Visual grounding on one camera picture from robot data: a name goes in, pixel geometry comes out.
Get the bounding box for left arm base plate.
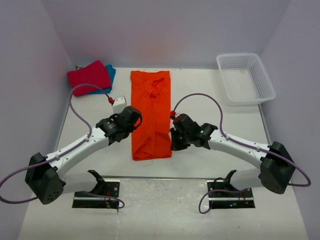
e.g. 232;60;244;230
72;170;125;211

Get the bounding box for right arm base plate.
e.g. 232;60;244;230
207;170;256;210

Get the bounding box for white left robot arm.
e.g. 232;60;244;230
25;106;143;205

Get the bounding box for folded blue t shirt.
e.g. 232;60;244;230
89;64;116;95

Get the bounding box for white plastic basket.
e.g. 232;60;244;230
216;53;276;106

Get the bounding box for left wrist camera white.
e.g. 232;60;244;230
108;95;127;114

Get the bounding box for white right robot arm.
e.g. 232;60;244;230
170;113;295;197

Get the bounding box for folded red t shirt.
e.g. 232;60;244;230
67;60;111;97

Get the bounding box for orange t shirt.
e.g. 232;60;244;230
130;70;172;161

